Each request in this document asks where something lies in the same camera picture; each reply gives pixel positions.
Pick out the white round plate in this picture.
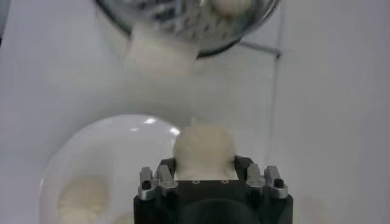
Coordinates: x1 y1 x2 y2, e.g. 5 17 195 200
38 114 181 224

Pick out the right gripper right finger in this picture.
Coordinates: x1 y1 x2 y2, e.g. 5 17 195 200
234 155 289 200

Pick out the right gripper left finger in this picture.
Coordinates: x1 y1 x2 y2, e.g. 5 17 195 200
138 156 179 201

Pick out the stainless steel steamer basket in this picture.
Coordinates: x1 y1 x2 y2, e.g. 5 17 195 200
94 0 281 58

